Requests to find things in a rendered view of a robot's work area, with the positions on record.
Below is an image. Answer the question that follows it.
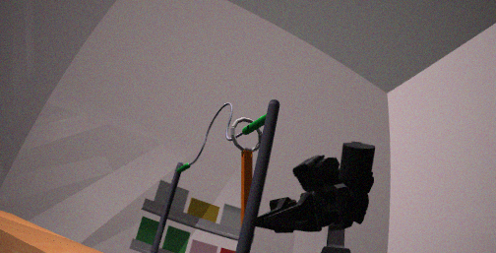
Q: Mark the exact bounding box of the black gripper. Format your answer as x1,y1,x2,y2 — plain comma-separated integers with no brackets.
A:
255,184,355,233

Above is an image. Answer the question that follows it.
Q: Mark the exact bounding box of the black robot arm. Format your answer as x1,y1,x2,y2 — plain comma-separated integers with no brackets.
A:
293,142,375,253

